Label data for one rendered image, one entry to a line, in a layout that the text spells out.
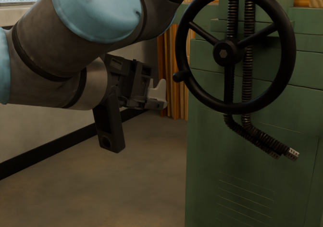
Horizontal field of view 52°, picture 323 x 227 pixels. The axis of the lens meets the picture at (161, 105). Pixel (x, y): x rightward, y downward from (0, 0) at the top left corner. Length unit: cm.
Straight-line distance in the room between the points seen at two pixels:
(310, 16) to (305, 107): 22
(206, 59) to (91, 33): 68
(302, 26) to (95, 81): 56
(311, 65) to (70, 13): 66
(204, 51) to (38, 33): 68
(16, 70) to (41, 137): 162
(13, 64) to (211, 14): 67
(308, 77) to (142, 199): 102
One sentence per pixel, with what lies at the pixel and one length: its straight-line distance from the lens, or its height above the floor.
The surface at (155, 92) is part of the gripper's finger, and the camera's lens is 63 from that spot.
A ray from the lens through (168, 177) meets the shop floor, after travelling 179.
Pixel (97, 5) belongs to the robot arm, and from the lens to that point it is 34.
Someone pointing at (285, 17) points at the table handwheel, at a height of 89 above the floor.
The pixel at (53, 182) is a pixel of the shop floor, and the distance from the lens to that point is 183.
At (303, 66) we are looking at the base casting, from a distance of 89.
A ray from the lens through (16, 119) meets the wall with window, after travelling 190.
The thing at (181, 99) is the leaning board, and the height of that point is 16.
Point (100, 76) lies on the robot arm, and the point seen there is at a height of 82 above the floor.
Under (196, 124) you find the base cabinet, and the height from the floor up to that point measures 53.
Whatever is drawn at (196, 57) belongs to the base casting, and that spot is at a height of 75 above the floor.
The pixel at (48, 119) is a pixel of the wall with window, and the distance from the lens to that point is 202.
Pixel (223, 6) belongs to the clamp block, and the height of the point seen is 90.
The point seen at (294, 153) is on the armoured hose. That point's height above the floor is 57.
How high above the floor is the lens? 94
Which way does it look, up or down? 20 degrees down
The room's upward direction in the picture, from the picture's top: straight up
